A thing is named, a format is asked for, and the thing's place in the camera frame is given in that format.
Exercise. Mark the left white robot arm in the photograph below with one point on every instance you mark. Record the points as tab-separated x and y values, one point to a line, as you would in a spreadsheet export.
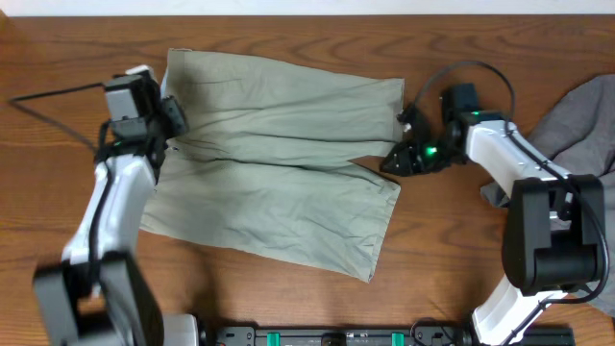
97	295

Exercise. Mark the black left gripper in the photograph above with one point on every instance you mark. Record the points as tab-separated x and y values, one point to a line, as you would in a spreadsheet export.
173	111

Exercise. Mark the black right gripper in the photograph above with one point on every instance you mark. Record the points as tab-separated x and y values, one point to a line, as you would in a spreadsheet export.
408	164

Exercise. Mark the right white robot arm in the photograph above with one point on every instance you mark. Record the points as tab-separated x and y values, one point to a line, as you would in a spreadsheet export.
554	249

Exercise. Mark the khaki green shorts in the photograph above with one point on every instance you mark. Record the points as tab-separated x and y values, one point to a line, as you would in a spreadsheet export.
269	165

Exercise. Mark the grey garment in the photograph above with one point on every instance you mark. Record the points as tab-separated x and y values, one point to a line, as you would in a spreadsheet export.
578	135

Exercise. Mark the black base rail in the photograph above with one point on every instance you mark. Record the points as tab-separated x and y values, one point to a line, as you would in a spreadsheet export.
423	333

